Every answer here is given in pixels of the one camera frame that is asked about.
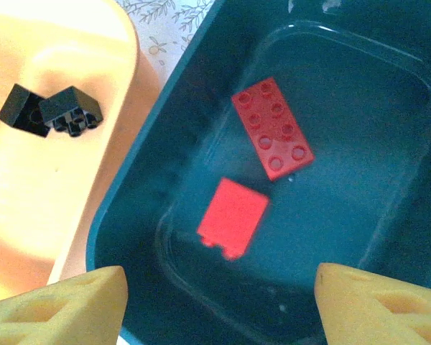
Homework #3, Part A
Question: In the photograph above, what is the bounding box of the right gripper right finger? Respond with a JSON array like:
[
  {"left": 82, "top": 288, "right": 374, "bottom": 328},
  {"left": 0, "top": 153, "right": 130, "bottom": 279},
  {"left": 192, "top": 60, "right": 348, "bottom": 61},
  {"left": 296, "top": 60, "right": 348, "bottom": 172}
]
[{"left": 314, "top": 262, "right": 431, "bottom": 345}]

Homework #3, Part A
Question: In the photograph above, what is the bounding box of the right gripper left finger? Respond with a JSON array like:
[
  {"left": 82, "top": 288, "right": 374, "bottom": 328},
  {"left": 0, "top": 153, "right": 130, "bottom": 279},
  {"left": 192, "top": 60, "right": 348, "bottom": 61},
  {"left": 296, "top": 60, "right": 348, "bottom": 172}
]
[{"left": 0, "top": 264, "right": 129, "bottom": 345}]

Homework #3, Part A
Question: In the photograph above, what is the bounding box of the red square lego brick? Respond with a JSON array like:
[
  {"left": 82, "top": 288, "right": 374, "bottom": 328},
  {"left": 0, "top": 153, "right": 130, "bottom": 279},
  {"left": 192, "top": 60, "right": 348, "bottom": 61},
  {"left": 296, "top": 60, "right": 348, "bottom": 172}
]
[{"left": 195, "top": 176, "right": 271, "bottom": 262}]

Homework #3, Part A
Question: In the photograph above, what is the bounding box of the black square lego brick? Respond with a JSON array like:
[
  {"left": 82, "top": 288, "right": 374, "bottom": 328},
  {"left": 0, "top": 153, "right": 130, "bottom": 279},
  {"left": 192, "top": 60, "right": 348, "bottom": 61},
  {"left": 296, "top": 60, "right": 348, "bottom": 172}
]
[
  {"left": 0, "top": 83, "right": 50, "bottom": 138},
  {"left": 38, "top": 85, "right": 105, "bottom": 139}
]

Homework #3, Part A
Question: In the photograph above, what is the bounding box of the red long lego brick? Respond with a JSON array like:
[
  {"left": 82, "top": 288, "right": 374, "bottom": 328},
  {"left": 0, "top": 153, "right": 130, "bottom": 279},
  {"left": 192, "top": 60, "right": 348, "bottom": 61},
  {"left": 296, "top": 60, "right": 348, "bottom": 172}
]
[{"left": 231, "top": 76, "right": 316, "bottom": 183}]

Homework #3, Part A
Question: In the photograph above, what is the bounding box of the teal plastic container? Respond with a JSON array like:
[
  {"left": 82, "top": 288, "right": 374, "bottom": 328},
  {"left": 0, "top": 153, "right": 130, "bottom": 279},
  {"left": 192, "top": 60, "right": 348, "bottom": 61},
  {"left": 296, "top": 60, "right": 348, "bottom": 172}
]
[{"left": 85, "top": 0, "right": 431, "bottom": 345}]

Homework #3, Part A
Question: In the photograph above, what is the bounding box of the orange plastic container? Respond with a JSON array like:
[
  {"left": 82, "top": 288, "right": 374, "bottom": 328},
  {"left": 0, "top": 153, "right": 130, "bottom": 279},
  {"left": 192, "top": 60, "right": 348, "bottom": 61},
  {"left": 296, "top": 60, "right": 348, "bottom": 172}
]
[{"left": 0, "top": 0, "right": 162, "bottom": 301}]

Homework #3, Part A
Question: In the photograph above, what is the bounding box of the floral patterned tablecloth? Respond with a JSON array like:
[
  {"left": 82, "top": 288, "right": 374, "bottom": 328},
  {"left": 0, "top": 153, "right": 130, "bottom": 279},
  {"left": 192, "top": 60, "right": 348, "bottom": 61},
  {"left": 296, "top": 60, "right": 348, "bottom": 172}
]
[{"left": 115, "top": 0, "right": 216, "bottom": 96}]

